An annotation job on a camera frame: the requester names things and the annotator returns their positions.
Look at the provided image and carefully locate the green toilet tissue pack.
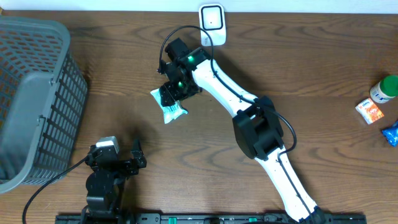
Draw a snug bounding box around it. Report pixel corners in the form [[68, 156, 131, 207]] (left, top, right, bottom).
[[150, 89, 188, 124]]

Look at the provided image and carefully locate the orange snack box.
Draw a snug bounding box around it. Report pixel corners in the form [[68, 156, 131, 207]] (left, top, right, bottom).
[[355, 98, 384, 124]]

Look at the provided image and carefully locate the green lid jar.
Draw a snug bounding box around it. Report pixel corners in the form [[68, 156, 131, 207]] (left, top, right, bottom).
[[369, 75, 398, 103]]

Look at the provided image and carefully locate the blue Oreo cookie pack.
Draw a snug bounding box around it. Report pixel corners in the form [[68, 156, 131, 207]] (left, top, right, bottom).
[[382, 121, 398, 147]]

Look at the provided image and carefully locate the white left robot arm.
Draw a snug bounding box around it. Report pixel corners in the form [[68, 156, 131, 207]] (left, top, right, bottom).
[[85, 136, 147, 223]]

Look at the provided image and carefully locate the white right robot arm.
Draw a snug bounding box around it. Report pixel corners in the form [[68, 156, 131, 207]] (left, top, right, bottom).
[[158, 39, 325, 223]]

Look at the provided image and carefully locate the white barcode scanner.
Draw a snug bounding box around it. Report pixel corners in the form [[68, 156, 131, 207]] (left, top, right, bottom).
[[198, 4, 226, 46]]

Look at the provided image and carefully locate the dark grey plastic basket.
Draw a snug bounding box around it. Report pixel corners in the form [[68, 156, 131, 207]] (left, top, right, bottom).
[[1, 16, 88, 193]]

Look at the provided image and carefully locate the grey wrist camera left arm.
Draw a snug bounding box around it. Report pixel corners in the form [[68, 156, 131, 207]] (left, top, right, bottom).
[[95, 136, 119, 154]]

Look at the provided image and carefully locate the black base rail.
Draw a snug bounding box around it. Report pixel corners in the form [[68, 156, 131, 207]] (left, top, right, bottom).
[[55, 212, 368, 224]]

